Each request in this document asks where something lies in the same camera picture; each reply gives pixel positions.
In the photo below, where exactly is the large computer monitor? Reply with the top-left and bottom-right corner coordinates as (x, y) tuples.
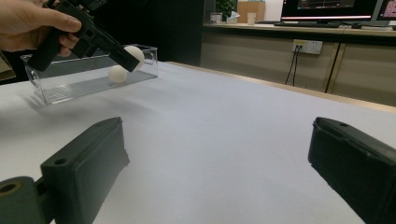
(279, 0), (385, 22)

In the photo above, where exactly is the black keyboard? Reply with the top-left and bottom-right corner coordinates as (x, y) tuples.
(274, 21), (342, 29)

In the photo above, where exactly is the green potted plant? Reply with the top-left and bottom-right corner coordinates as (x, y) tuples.
(215, 0), (238, 17)

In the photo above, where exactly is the clear plastic container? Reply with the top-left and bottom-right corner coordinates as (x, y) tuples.
(20, 44), (159, 106)

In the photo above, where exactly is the white wall outlet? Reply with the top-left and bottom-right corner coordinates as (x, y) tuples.
(291, 39), (324, 56)

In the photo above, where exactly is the white table cover sheet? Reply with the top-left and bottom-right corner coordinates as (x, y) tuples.
(0, 60), (396, 224)

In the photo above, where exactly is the brown cardboard box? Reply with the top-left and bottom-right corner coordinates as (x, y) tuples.
(236, 0), (266, 24)

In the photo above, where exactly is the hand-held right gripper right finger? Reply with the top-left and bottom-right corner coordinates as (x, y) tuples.
(307, 116), (396, 224)

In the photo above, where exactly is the beige counter cabinet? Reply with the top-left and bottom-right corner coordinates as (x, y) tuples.
(200, 21), (396, 108)

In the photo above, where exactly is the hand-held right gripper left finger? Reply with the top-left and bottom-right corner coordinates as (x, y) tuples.
(40, 116), (131, 224)

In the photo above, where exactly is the black power cable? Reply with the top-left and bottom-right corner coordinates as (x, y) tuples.
(292, 46), (302, 87)
(284, 46), (298, 86)

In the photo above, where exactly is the white egg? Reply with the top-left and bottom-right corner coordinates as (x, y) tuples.
(123, 45), (146, 72)
(107, 64), (129, 84)

